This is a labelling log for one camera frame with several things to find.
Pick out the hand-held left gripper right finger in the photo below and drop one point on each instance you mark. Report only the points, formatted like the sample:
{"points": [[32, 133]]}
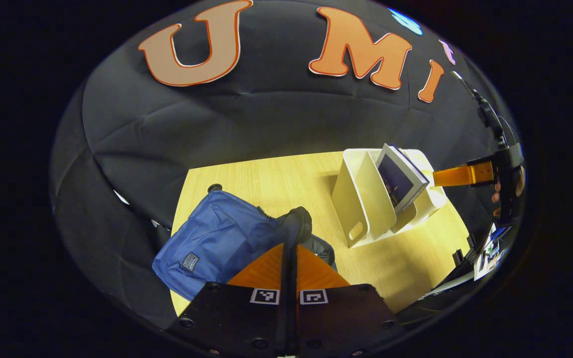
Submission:
{"points": [[297, 323]]}

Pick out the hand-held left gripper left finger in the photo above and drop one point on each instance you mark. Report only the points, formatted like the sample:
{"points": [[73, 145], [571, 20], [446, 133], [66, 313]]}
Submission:
{"points": [[282, 323]]}

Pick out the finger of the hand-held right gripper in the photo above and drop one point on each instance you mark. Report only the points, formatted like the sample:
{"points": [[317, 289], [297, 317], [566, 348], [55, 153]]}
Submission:
{"points": [[458, 175]]}

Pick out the blue cover book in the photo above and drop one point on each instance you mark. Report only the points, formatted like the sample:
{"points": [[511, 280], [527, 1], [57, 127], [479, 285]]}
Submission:
{"points": [[396, 181]]}

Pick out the white bookshelf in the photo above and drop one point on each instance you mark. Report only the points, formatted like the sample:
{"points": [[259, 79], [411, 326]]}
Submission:
{"points": [[361, 199]]}

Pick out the blue schoolbag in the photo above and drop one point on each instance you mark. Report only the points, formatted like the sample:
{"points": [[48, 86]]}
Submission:
{"points": [[212, 233]]}

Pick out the bright background equipment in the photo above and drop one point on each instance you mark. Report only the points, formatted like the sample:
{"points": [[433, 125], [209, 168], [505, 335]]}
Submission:
{"points": [[493, 251]]}

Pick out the black desk grommet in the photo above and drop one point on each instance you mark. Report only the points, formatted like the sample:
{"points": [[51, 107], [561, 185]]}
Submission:
{"points": [[214, 188]]}

